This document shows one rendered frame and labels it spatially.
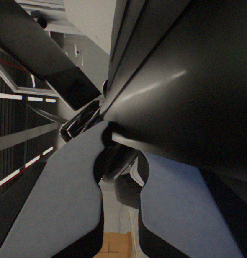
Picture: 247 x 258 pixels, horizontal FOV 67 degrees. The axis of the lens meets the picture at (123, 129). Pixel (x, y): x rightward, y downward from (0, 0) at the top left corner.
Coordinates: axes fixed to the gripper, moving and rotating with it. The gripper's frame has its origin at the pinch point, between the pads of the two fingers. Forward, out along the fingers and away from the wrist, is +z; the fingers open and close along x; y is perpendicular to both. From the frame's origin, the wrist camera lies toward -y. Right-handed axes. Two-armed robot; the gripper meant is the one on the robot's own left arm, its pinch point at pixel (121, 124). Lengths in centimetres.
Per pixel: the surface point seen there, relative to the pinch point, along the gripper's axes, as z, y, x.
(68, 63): 24.7, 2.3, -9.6
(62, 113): 1056, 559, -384
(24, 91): 143, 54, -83
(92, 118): 13.2, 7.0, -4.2
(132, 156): 11.6, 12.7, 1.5
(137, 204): 22.7, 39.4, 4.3
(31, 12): 69, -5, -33
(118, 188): 20.6, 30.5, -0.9
